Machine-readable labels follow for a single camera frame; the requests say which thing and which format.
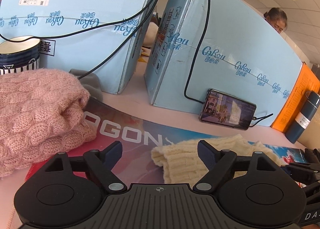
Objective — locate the grey cloth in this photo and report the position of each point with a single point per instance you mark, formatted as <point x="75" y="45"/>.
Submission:
<point x="91" y="83"/>

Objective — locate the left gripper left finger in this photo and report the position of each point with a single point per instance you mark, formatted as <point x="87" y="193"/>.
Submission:
<point x="99" y="167"/>

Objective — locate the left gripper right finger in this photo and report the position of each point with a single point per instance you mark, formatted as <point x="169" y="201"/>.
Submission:
<point x="219" y="165"/>

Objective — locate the large light blue box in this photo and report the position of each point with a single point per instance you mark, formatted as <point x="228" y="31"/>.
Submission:
<point x="222" y="45"/>

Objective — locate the smartphone playing video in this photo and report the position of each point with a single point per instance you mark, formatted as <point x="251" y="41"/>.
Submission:
<point x="226" y="110"/>

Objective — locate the woman behind boxes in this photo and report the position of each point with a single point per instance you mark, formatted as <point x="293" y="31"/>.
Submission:
<point x="277" y="18"/>

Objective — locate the dark blue vacuum bottle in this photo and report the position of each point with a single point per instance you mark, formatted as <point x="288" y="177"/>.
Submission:
<point x="304" y="117"/>

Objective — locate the pink knit sweater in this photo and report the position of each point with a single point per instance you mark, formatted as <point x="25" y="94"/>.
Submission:
<point x="42" y="113"/>

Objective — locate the cream knit sweater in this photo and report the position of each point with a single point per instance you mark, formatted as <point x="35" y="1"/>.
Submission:
<point x="181" y="164"/>

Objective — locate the orange cardboard box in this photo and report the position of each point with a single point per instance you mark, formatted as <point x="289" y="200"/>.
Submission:
<point x="306" y="81"/>

